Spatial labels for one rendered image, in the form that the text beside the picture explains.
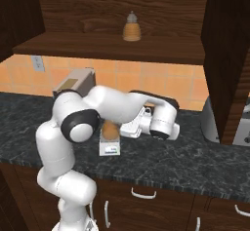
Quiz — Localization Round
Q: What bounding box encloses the dark wood cupboard door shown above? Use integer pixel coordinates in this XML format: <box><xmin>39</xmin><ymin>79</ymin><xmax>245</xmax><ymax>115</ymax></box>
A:
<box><xmin>0</xmin><ymin>162</ymin><xmax>63</xmax><ymax>231</ymax></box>
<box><xmin>94</xmin><ymin>192</ymin><xmax>195</xmax><ymax>231</ymax></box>

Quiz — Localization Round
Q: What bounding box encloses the honey bottle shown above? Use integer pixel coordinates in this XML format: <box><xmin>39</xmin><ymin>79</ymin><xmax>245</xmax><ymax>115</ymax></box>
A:
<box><xmin>122</xmin><ymin>10</ymin><xmax>143</xmax><ymax>43</ymax></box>

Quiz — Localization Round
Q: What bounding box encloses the white drawer handle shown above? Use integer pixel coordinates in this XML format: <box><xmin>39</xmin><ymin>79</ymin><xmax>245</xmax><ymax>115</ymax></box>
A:
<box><xmin>130</xmin><ymin>187</ymin><xmax>158</xmax><ymax>200</ymax></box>
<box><xmin>233</xmin><ymin>204</ymin><xmax>250</xmax><ymax>218</ymax></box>

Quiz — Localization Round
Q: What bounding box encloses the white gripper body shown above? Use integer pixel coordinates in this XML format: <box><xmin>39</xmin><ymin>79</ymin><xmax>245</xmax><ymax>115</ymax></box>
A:
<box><xmin>119</xmin><ymin>121</ymin><xmax>181</xmax><ymax>141</ymax></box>

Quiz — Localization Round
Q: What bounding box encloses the white wall outlet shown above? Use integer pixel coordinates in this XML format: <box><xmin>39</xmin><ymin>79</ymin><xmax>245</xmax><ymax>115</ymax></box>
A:
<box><xmin>30</xmin><ymin>55</ymin><xmax>46</xmax><ymax>73</ymax></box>

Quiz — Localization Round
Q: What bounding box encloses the dark wood open cabinet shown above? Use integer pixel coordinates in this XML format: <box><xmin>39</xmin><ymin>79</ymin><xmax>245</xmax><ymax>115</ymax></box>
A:
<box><xmin>12</xmin><ymin>0</ymin><xmax>220</xmax><ymax>66</ymax></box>

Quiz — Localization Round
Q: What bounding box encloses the white digital scale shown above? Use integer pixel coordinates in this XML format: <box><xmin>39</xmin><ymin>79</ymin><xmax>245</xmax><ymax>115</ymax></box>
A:
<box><xmin>99</xmin><ymin>133</ymin><xmax>122</xmax><ymax>157</ymax></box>

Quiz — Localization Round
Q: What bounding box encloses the white countertop appliance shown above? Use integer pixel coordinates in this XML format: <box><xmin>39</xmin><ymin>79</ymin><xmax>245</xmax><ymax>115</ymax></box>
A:
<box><xmin>199</xmin><ymin>96</ymin><xmax>250</xmax><ymax>147</ymax></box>

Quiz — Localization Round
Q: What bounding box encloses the dark wood cabinet door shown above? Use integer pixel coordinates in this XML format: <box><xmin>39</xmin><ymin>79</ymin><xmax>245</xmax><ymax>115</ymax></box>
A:
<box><xmin>200</xmin><ymin>0</ymin><xmax>250</xmax><ymax>146</ymax></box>
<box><xmin>0</xmin><ymin>0</ymin><xmax>47</xmax><ymax>63</ymax></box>

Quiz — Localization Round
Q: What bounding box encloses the white cupboard door handle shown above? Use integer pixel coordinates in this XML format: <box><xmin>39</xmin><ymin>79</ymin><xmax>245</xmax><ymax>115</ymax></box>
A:
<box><xmin>88</xmin><ymin>202</ymin><xmax>96</xmax><ymax>222</ymax></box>
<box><xmin>194</xmin><ymin>216</ymin><xmax>202</xmax><ymax>231</ymax></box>
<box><xmin>103</xmin><ymin>200</ymin><xmax>112</xmax><ymax>229</ymax></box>

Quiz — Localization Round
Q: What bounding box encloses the dark wood drawer front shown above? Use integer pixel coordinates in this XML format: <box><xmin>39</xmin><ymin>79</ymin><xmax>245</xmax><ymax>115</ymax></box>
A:
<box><xmin>96</xmin><ymin>177</ymin><xmax>197</xmax><ymax>213</ymax></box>
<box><xmin>206</xmin><ymin>197</ymin><xmax>250</xmax><ymax>231</ymax></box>

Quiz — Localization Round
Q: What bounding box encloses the brown round object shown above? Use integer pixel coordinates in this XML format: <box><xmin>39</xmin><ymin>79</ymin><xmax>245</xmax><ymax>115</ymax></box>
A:
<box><xmin>102</xmin><ymin>119</ymin><xmax>120</xmax><ymax>141</ymax></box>

